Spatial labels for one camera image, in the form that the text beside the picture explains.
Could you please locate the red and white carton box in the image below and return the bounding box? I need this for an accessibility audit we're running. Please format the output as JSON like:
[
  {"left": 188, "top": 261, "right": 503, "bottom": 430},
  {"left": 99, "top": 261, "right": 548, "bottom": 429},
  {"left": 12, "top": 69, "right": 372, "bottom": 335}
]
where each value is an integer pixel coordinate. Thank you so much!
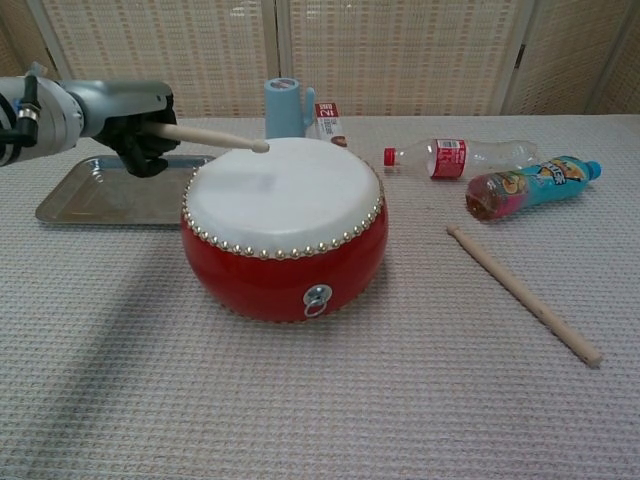
[{"left": 306, "top": 101, "right": 350, "bottom": 150}]

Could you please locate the clear bottle with red label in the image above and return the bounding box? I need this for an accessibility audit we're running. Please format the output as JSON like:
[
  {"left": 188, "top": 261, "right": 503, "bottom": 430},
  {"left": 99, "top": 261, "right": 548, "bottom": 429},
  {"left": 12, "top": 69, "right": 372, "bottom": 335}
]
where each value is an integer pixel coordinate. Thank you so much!
[{"left": 383, "top": 138, "right": 540, "bottom": 181}]

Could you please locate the red drum with white skin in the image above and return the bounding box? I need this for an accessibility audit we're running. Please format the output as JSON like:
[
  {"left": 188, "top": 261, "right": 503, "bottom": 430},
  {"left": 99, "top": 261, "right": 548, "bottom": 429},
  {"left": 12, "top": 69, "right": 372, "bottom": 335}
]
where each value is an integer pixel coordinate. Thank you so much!
[{"left": 180, "top": 138, "right": 390, "bottom": 325}]

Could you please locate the wooden drumstick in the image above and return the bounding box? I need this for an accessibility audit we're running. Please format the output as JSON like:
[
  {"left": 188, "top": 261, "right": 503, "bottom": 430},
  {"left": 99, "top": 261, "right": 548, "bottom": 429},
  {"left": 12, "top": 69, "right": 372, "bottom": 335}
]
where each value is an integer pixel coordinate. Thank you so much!
[
  {"left": 145, "top": 120, "right": 271, "bottom": 154},
  {"left": 446, "top": 223, "right": 604, "bottom": 370}
]

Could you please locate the rectangular metal tray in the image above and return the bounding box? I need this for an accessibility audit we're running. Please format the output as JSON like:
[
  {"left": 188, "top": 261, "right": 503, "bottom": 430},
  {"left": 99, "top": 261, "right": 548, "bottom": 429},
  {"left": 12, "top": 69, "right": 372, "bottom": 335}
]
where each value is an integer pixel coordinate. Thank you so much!
[{"left": 34, "top": 154, "right": 217, "bottom": 226}]

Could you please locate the woven folding screen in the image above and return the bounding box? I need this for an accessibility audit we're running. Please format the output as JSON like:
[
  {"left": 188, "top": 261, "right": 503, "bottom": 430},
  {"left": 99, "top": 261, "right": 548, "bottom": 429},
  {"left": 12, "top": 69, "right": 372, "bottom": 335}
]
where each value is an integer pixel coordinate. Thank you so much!
[{"left": 0, "top": 0, "right": 640, "bottom": 120}]

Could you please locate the grey woven table cloth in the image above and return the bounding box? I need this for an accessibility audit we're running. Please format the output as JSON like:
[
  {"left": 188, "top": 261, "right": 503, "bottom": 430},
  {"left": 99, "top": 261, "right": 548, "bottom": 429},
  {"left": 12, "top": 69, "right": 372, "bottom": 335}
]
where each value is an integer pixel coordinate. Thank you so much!
[{"left": 0, "top": 113, "right": 640, "bottom": 480}]

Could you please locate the light blue plastic cup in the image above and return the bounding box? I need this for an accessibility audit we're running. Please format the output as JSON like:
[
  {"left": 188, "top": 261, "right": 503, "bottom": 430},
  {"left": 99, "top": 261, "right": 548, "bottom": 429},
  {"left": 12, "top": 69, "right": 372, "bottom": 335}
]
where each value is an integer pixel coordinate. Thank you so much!
[{"left": 263, "top": 77, "right": 317, "bottom": 141}]

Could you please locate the blue labelled drink bottle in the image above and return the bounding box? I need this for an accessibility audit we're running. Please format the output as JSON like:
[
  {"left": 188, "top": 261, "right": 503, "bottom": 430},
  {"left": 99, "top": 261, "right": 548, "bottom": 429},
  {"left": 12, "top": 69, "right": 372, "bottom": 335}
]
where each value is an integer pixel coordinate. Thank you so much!
[{"left": 465, "top": 155, "right": 603, "bottom": 223}]

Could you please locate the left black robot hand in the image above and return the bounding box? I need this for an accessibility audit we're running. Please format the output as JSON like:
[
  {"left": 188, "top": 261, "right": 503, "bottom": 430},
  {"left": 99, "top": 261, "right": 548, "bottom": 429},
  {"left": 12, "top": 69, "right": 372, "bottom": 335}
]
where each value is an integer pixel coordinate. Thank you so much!
[{"left": 62, "top": 79, "right": 182, "bottom": 179}]

